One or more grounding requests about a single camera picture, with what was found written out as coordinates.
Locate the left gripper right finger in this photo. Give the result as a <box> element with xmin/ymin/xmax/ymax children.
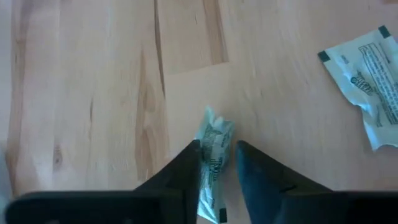
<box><xmin>234</xmin><ymin>139</ymin><xmax>333</xmax><ymax>224</ymax></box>

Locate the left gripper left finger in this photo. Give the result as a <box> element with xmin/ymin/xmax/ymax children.
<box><xmin>133</xmin><ymin>139</ymin><xmax>202</xmax><ymax>224</ymax></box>

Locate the green white stevia packet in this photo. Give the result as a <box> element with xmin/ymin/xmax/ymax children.
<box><xmin>194</xmin><ymin>105</ymin><xmax>236</xmax><ymax>224</ymax></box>
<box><xmin>317</xmin><ymin>24</ymin><xmax>398</xmax><ymax>152</ymax></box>

